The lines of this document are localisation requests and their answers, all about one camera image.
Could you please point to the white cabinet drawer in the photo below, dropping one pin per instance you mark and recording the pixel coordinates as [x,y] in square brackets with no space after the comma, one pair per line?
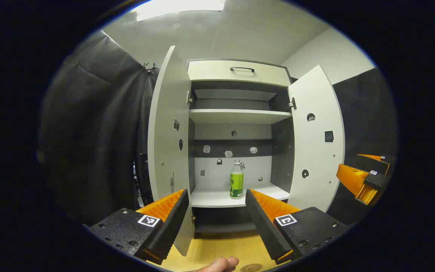
[210,71]

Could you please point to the green bottle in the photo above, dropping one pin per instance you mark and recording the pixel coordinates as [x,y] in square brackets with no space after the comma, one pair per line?
[236,185]

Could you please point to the white cabinet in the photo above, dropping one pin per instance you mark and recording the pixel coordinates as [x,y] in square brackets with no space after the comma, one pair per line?
[210,132]

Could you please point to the round brown coaster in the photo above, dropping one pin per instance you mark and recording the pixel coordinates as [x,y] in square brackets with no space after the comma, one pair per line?
[251,268]

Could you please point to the small metal clip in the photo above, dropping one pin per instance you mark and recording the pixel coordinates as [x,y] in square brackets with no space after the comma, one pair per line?
[153,67]
[146,66]

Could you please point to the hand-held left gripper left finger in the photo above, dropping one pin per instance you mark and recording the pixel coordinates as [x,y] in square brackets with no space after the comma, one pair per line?
[172,226]

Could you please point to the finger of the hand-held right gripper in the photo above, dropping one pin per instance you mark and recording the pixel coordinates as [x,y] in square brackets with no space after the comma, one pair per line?
[372,164]
[353,181]

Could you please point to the white cabinet shelf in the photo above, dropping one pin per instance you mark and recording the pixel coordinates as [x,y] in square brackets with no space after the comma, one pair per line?
[213,198]
[236,115]

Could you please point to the ceiling light panel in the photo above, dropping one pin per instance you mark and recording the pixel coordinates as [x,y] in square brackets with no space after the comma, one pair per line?
[179,7]

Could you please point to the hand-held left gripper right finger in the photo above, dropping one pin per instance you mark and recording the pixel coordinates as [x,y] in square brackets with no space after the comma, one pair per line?
[263,226]

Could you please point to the white cabinet door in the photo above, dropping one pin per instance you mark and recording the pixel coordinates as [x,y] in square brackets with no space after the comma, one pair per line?
[166,132]
[315,158]

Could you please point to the black backdrop cloth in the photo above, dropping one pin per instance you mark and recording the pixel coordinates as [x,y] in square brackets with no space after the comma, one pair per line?
[89,132]

